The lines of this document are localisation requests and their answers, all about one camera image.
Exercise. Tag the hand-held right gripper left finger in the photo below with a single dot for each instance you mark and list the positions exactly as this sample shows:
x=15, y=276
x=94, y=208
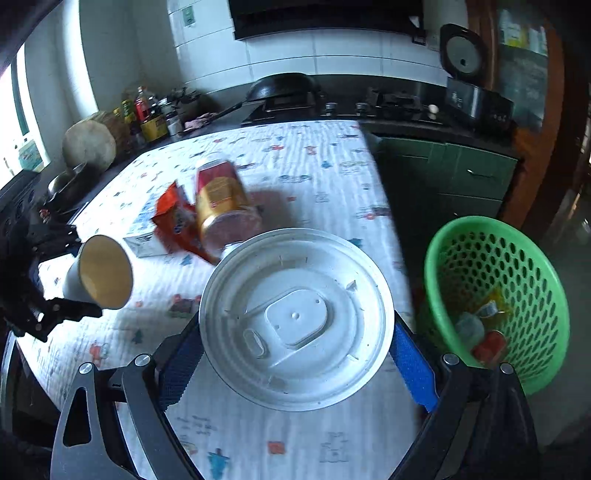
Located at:
x=178, y=374

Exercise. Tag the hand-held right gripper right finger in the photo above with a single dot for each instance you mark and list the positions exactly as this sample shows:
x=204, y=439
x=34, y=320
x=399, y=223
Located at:
x=413, y=364

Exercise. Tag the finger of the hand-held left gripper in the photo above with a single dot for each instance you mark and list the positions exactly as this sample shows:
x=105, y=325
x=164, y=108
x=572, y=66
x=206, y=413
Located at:
x=55, y=237
x=69, y=309

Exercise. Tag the white paper cup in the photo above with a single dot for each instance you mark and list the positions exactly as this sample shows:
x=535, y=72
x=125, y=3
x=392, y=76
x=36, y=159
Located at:
x=104, y=272

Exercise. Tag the aluminium foil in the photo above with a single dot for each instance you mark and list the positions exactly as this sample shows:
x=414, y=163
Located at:
x=468, y=327

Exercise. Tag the red cola can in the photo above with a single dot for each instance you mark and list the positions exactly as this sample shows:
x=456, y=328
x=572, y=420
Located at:
x=489, y=346

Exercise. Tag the yellow plastic wrapper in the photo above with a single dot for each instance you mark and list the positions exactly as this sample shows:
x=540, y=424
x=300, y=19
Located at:
x=496, y=300

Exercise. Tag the red paper cup with lid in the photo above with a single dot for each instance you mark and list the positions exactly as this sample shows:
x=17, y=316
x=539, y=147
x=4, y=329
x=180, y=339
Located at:
x=295, y=318

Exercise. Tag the green plastic basket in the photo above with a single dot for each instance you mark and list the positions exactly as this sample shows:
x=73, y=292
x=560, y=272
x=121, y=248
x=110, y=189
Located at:
x=531, y=258

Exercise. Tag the stainless steel bowl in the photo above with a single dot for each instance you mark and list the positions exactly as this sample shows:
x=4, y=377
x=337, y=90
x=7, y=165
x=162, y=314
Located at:
x=67, y=182

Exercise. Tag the pale green box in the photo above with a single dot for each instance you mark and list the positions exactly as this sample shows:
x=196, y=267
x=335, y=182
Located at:
x=32, y=156

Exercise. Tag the white milk carton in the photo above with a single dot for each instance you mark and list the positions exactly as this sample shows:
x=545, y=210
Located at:
x=145, y=244

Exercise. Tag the round wooden chopping board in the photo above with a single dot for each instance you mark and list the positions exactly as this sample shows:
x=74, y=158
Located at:
x=120, y=131
x=87, y=147

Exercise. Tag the black kitchen counter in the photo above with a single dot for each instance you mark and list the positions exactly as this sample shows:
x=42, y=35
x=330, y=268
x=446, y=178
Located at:
x=127, y=159

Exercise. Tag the orange snack packet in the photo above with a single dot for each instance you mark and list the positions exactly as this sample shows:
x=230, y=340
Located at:
x=178, y=221

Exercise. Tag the window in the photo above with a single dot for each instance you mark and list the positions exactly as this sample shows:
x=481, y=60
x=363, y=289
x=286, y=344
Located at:
x=18, y=106

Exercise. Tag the yellow green bottle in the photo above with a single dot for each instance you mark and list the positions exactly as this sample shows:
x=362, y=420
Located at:
x=128, y=113

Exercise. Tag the yellow tin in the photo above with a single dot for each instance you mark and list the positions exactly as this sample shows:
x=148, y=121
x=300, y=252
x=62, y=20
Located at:
x=154, y=129

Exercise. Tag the clear bottle with red label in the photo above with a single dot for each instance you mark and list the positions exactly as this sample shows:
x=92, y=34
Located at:
x=144, y=106

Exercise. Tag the small white jar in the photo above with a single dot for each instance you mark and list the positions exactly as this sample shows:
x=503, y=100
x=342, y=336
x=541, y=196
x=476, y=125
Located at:
x=174, y=123

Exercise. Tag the gold drink can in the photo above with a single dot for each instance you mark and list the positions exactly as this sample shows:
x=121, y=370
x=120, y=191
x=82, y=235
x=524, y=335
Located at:
x=221, y=203

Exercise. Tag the pink cloth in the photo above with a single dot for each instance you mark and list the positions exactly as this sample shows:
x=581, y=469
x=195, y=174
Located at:
x=201, y=121

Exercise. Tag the green lower cabinet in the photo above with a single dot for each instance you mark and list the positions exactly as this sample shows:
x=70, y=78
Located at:
x=438, y=170

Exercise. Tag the printed white tablecloth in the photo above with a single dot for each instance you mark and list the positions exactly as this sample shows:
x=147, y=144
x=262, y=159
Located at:
x=300, y=184

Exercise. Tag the black gas stove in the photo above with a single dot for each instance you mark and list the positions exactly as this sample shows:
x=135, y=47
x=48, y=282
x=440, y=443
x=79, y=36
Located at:
x=351, y=110

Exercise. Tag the black rice cooker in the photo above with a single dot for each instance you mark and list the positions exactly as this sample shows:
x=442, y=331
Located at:
x=471, y=101

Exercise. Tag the black wok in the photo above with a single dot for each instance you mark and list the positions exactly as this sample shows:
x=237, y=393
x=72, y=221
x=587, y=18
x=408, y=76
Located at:
x=281, y=85

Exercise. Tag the wooden glass cabinet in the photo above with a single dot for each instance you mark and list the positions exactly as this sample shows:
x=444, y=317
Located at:
x=549, y=115

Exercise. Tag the black range hood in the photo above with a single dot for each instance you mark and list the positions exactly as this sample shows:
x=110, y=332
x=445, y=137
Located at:
x=323, y=14

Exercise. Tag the white wall socket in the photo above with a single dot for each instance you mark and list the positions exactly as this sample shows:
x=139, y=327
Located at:
x=434, y=41

